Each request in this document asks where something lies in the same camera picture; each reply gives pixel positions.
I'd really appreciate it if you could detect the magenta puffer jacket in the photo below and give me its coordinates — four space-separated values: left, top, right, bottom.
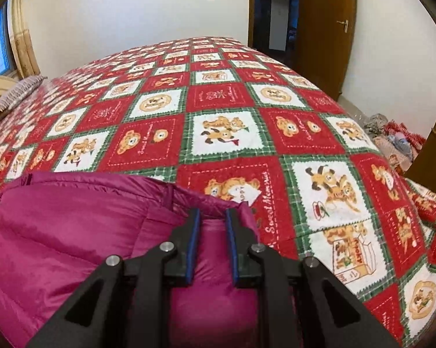
0 171 298 348

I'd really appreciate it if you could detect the striped pillow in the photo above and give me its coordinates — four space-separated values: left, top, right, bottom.
0 74 48 122

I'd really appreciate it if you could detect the red bear-print bedspread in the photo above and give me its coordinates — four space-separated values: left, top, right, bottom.
0 36 436 348

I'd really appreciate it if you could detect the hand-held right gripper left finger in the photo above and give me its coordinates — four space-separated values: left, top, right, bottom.
26 208 201 348

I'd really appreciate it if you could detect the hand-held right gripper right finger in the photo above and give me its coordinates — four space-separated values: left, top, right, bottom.
224 208 400 348

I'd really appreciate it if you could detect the brown wooden door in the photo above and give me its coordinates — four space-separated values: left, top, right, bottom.
296 0 358 100

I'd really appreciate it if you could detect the pile of clothes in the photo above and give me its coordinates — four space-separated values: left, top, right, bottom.
363 113 427 173

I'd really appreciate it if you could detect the wooden cabinet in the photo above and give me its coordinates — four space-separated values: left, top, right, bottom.
408 94 436 204

